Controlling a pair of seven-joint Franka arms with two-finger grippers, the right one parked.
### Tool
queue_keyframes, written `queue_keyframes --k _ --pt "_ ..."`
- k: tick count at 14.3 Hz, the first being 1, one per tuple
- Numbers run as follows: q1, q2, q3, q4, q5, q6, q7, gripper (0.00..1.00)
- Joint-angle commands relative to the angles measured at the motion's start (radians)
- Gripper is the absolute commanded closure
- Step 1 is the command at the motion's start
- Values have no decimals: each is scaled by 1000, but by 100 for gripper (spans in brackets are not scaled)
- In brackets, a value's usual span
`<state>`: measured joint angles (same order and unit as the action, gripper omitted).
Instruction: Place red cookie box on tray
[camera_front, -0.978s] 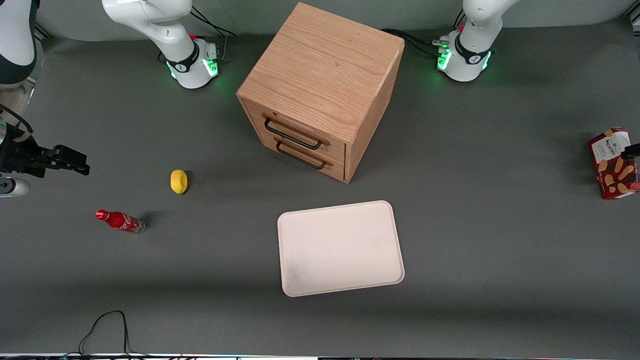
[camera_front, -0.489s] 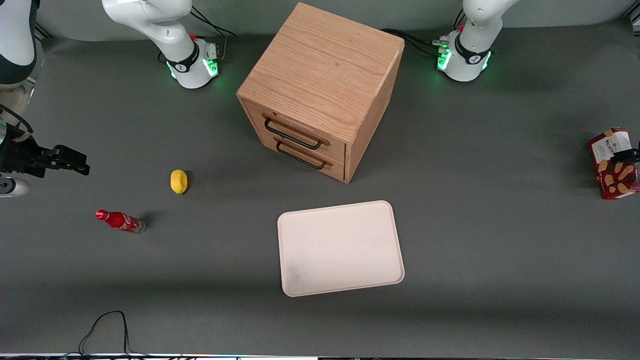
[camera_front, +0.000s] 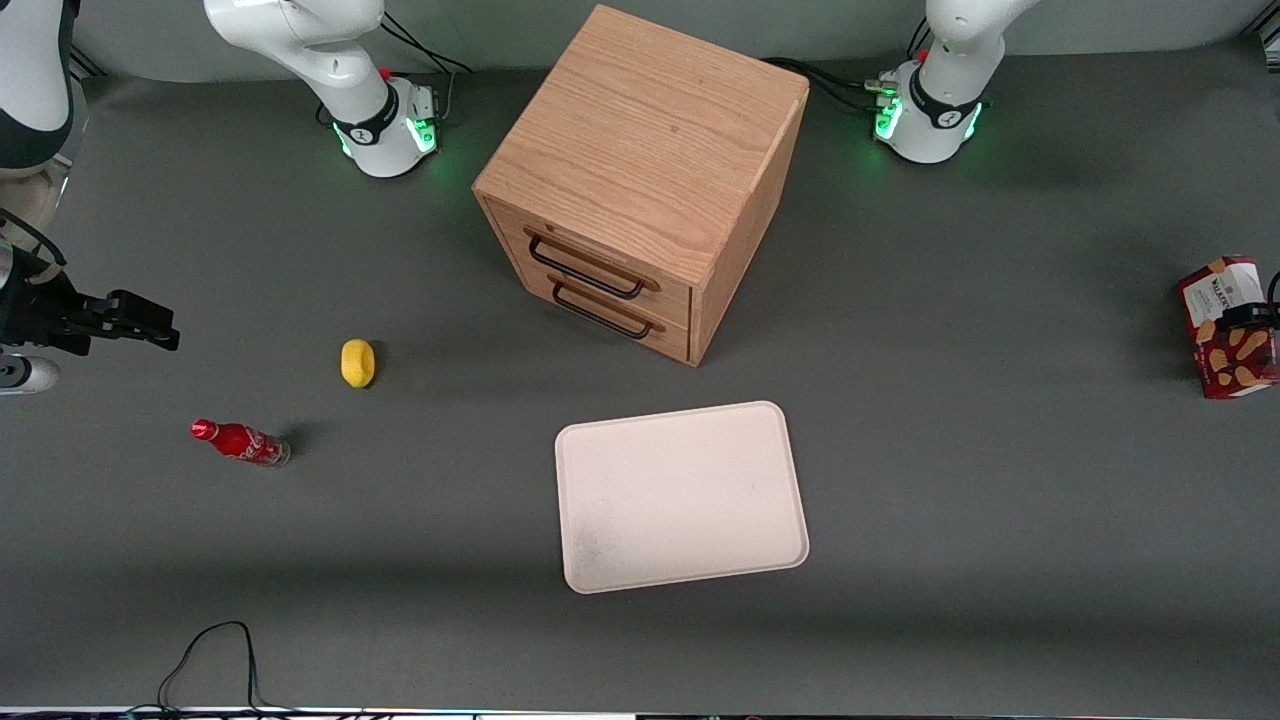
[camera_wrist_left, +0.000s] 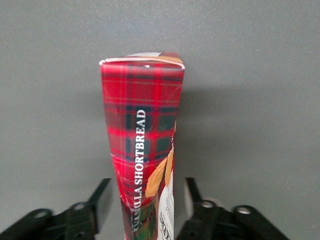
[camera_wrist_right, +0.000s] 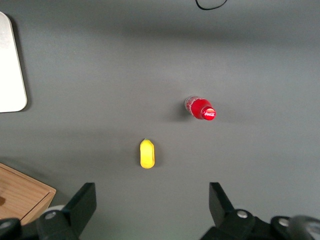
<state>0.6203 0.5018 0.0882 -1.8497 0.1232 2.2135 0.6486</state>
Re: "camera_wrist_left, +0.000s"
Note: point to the red tartan cookie box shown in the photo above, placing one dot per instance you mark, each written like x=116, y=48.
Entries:
x=140, y=100

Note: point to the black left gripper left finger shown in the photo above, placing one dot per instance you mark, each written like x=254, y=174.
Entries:
x=80, y=220

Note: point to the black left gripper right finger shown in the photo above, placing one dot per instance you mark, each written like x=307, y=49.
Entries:
x=205, y=220

